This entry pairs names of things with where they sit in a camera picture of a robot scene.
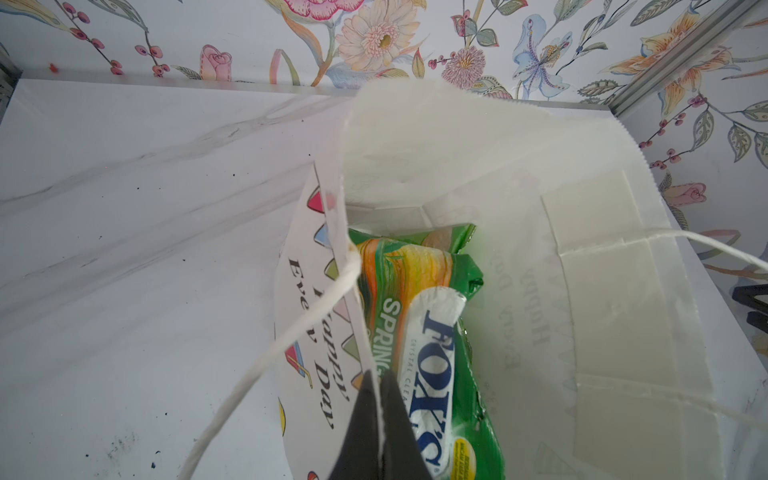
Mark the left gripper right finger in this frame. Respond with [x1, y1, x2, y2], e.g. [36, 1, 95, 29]
[379, 371, 432, 480]

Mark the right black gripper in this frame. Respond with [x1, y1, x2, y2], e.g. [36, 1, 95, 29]
[732, 284, 768, 334]

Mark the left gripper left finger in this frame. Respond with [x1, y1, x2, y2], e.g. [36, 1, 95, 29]
[329, 371, 380, 480]

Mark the white paper gift bag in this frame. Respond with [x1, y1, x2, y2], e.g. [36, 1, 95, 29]
[181, 80, 767, 479]

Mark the green Foxs candy bag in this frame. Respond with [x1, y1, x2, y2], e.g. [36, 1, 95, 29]
[349, 224, 505, 479]

